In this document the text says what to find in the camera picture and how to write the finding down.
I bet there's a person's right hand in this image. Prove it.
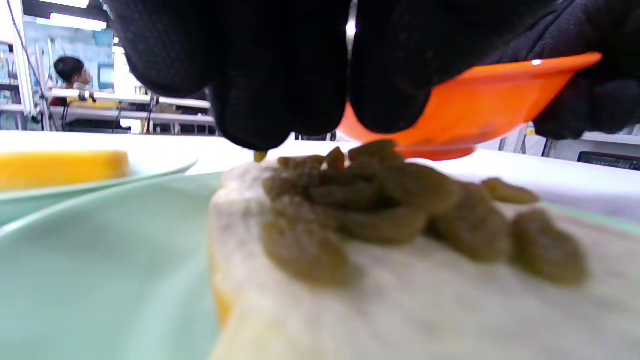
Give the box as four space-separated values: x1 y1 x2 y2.
480 0 640 142

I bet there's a white metal frame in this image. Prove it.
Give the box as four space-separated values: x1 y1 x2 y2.
0 0 42 132

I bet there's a green round plate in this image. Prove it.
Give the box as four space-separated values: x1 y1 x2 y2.
0 172 640 360
0 157 198 226

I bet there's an orange plastic bowl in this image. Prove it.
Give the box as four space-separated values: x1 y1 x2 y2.
337 51 603 162

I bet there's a pile of green raisins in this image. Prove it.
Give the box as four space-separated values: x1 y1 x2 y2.
252 139 588 287

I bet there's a person's left hand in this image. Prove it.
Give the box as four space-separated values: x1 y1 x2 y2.
107 0 516 152

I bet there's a white long desk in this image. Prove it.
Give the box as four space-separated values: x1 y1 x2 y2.
47 89 217 136

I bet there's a white toast slice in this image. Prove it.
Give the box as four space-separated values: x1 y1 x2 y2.
209 160 640 360
0 150 131 192

